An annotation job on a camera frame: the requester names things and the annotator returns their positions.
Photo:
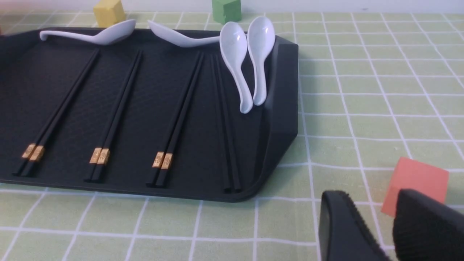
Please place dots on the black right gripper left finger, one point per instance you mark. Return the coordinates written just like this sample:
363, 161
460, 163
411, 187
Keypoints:
343, 233

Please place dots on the plain black chopstick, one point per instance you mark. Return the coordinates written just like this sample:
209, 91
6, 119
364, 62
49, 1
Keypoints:
228, 128
222, 149

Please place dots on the white ceramic spoon centre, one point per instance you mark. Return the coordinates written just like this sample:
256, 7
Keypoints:
178, 39

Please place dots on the black chopstick gold band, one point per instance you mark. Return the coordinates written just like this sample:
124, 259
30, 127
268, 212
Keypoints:
61, 117
177, 125
101, 151
159, 155
99, 168
56, 116

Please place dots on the white ceramic spoon upright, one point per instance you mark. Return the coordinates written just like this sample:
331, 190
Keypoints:
233, 48
261, 38

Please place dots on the black plastic tray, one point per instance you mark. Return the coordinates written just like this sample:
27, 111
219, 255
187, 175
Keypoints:
56, 96

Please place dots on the white ceramic spoon far left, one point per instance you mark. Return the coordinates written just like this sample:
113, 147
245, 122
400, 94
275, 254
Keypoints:
115, 33

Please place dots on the white ceramic spoon upright left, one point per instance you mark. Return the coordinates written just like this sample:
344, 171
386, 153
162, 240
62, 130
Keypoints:
233, 48

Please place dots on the green cube block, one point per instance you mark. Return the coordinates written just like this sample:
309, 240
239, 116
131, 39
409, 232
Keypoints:
224, 11

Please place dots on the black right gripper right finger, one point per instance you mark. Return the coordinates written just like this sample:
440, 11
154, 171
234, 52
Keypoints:
426, 230

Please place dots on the white ceramic spoon upright right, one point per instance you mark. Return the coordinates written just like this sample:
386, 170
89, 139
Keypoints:
261, 38

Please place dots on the orange cube block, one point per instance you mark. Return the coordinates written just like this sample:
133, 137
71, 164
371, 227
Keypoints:
411, 174

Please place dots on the yellow cube block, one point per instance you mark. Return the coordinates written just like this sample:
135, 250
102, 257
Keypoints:
109, 12

